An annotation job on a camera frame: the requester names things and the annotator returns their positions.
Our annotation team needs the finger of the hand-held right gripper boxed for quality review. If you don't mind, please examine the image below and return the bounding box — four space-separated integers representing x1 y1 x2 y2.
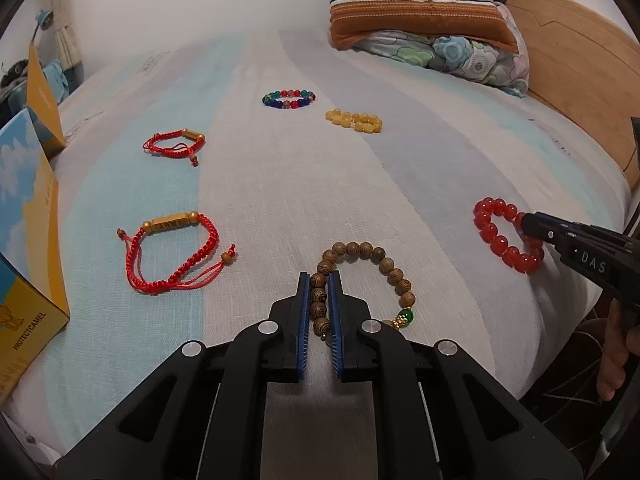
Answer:
523 232 566 261
519 211 563 237

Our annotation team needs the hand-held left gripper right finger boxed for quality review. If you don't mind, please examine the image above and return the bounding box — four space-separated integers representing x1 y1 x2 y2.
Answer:
328 272 597 480

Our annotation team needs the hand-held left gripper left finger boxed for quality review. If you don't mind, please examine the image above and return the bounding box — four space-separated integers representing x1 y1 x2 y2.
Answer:
52 272 310 480

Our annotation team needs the red glass bead bracelet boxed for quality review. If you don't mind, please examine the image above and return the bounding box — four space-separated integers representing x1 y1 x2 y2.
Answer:
473 197 545 275

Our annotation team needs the brown wooden bead bracelet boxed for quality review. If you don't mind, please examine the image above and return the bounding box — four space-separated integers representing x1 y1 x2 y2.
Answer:
309 242 416 345

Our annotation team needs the person's right hand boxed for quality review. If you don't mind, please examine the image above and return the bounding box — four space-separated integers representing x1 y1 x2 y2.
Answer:
599 322 640 402

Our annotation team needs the dark patterned cloth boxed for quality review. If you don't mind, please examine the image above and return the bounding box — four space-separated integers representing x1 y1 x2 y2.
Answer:
520 305 640 480

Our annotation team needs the pale striped bed sheet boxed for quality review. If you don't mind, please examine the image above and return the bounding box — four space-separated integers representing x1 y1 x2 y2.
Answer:
2 25 632 463

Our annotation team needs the wooden headboard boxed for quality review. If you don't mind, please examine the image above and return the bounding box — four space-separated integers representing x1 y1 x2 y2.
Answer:
504 0 640 186

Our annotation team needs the floral pillow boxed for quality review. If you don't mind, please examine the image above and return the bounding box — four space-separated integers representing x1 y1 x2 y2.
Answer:
350 2 531 98

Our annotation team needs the striped orange pillow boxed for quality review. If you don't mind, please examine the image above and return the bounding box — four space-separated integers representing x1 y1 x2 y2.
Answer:
328 0 521 54

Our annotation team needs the yellow box with sky print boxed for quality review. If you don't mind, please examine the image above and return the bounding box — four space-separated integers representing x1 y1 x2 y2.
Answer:
0 107 71 407

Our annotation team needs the plain yellow cardboard box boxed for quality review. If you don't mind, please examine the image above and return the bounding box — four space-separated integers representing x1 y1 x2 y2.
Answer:
26 41 67 151

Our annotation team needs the beige curtain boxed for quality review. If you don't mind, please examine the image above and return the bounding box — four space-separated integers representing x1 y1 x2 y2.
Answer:
54 24 83 68

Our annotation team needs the red cord bracelet gold plate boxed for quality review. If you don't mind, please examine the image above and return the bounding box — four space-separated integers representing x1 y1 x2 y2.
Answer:
117 212 238 294

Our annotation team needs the yellow bead bracelet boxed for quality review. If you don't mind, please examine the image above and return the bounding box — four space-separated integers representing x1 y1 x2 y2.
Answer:
325 108 383 134

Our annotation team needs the red cord bracelet gold tube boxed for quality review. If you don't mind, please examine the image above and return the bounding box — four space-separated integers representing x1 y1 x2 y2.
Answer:
143 129 206 167

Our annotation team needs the multicolour bead bracelet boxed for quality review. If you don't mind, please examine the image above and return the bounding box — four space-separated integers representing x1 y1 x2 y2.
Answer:
261 88 317 110

